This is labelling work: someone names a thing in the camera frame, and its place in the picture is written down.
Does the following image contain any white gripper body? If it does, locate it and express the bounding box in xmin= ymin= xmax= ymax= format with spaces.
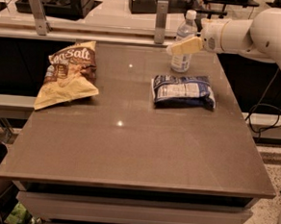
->
xmin=201 ymin=18 xmax=225 ymax=53

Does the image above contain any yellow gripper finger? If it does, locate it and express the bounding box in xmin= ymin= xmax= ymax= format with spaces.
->
xmin=166 ymin=37 xmax=203 ymax=56

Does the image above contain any blue plastic water bottle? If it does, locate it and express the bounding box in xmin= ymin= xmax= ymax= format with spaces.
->
xmin=170 ymin=10 xmax=197 ymax=73

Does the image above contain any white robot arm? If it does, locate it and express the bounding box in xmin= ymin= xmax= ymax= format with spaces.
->
xmin=166 ymin=8 xmax=281 ymax=71

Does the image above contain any blue white snack bag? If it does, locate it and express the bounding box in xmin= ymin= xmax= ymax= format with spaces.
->
xmin=151 ymin=75 xmax=216 ymax=111

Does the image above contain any right metal glass clamp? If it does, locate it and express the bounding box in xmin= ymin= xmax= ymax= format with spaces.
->
xmin=154 ymin=0 xmax=168 ymax=44

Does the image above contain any metal glass clamp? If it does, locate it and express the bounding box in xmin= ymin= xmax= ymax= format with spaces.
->
xmin=28 ymin=0 xmax=50 ymax=36
xmin=154 ymin=0 xmax=168 ymax=44

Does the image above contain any black box behind glass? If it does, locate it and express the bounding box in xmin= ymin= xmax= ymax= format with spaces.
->
xmin=129 ymin=0 xmax=199 ymax=14

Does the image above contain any black tray behind glass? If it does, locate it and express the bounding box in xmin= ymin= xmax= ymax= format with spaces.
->
xmin=14 ymin=0 xmax=103 ymax=22

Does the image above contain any yellow brown sea salt chip bag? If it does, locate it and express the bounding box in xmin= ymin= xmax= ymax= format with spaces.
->
xmin=34 ymin=41 xmax=99 ymax=111

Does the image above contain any left metal glass clamp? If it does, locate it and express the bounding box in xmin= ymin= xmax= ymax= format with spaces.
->
xmin=28 ymin=0 xmax=50 ymax=36

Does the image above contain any green bag under table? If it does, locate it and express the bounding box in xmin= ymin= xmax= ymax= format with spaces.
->
xmin=5 ymin=203 xmax=44 ymax=224

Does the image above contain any black cable on floor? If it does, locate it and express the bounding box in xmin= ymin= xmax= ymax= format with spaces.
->
xmin=243 ymin=64 xmax=281 ymax=144

